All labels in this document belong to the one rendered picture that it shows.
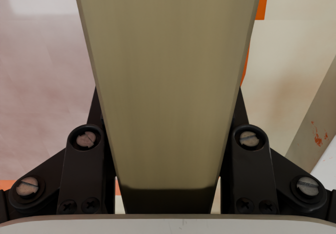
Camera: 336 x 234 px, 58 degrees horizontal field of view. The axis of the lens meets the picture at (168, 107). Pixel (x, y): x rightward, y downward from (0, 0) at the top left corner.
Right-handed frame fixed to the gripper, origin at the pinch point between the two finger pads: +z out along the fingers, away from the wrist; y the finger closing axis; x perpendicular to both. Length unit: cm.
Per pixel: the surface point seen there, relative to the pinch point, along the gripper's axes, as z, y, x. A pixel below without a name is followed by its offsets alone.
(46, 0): 6.1, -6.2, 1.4
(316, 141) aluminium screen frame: 3.9, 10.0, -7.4
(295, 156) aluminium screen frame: 5.0, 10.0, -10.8
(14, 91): 6.2, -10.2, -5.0
